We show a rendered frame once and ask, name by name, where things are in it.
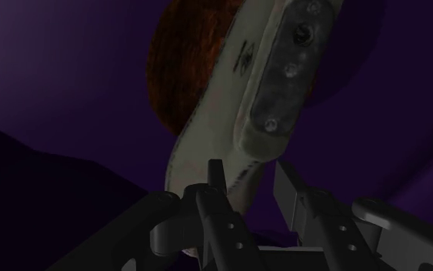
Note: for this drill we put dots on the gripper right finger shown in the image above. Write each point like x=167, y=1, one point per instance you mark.
x=328, y=225

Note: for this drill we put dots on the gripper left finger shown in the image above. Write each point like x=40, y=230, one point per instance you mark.
x=220, y=225

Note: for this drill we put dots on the reddish-brown round thing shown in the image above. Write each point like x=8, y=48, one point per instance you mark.
x=178, y=67

